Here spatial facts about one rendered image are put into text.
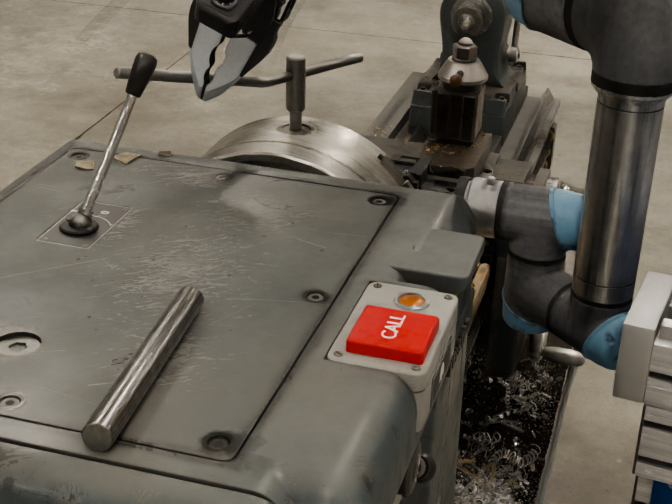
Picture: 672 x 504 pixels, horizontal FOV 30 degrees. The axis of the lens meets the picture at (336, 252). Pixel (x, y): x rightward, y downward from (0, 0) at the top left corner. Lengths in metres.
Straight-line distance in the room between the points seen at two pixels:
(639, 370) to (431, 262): 0.34
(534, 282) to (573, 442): 1.54
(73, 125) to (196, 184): 3.78
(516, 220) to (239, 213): 0.52
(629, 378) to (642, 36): 0.37
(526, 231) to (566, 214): 0.05
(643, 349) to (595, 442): 1.83
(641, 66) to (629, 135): 0.08
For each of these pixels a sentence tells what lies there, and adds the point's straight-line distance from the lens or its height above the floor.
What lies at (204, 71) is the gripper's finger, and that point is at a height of 1.34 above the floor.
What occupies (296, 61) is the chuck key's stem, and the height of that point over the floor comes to 1.32.
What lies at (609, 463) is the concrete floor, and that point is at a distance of 3.09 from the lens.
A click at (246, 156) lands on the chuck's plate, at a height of 1.23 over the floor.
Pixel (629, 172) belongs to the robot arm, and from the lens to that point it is 1.46.
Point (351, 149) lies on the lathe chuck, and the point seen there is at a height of 1.22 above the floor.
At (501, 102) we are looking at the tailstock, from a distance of 2.49.
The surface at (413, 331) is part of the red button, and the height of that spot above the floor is 1.27.
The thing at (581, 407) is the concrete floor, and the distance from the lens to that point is 3.28.
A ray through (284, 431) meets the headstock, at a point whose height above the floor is 1.26.
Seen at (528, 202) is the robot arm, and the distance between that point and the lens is 1.60.
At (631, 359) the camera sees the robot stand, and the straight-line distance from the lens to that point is 1.34.
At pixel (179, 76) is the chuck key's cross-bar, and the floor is 1.33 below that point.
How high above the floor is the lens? 1.74
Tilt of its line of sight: 26 degrees down
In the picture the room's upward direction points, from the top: 2 degrees clockwise
